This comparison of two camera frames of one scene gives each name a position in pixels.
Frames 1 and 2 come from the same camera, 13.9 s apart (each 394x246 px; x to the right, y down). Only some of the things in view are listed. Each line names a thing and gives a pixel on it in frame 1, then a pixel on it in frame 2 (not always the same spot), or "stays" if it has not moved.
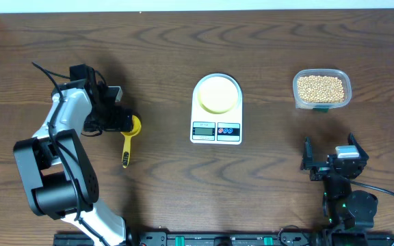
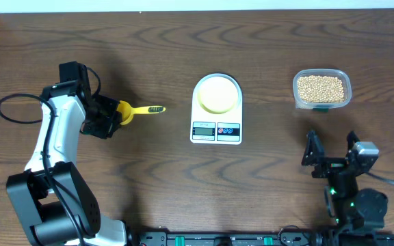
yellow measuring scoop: (137, 126) → (126, 111)
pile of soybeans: (318, 89) stays
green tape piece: (321, 109) stays
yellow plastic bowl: (217, 94) stays
